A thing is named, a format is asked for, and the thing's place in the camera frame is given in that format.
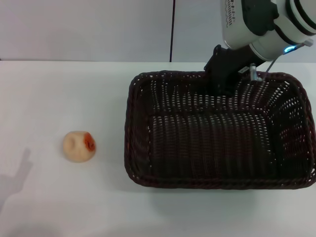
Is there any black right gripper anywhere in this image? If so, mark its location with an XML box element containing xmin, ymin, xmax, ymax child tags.
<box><xmin>203</xmin><ymin>44</ymin><xmax>258</xmax><ymax>97</ymax></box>

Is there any black woven wicker basket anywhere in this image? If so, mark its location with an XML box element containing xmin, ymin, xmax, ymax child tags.
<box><xmin>123</xmin><ymin>70</ymin><xmax>316</xmax><ymax>190</ymax></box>

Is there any cream peach-shaped toy bun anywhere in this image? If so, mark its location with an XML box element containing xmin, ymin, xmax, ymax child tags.
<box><xmin>62</xmin><ymin>131</ymin><xmax>96</xmax><ymax>163</ymax></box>

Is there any silver cable connector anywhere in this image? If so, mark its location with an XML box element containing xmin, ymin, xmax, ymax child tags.
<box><xmin>249</xmin><ymin>63</ymin><xmax>263</xmax><ymax>82</ymax></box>

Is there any thin grey cable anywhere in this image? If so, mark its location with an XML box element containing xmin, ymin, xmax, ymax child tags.
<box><xmin>265</xmin><ymin>54</ymin><xmax>282</xmax><ymax>74</ymax></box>

